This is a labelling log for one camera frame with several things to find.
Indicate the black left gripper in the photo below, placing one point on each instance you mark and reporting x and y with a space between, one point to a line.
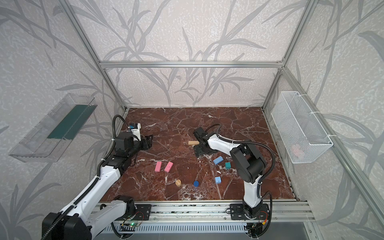
143 142

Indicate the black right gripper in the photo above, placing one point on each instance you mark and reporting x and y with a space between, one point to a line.
202 145

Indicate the natural wood long block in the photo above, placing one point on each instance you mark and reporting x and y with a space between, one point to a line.
193 143

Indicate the pink block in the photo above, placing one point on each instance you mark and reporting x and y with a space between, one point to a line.
158 166
168 167

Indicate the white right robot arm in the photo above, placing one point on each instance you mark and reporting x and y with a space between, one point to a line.
253 161

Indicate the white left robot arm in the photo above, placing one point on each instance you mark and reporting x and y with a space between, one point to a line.
76 220

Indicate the light blue long block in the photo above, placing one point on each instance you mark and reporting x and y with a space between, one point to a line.
218 160

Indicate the light blue cube block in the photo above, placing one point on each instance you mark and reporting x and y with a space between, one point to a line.
218 180

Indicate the natural wood cylinder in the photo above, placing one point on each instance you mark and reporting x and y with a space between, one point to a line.
178 183

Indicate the pink object in basket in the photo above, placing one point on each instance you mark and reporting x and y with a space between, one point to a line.
297 151

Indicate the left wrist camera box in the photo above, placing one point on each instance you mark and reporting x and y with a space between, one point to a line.
135 129

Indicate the clear plastic wall tray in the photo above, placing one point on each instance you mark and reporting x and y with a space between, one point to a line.
50 138

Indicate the white wire mesh basket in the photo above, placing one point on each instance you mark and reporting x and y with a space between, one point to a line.
297 124

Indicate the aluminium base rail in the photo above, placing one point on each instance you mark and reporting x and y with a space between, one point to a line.
218 211

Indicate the aluminium enclosure frame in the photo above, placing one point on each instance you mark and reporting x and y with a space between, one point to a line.
362 183

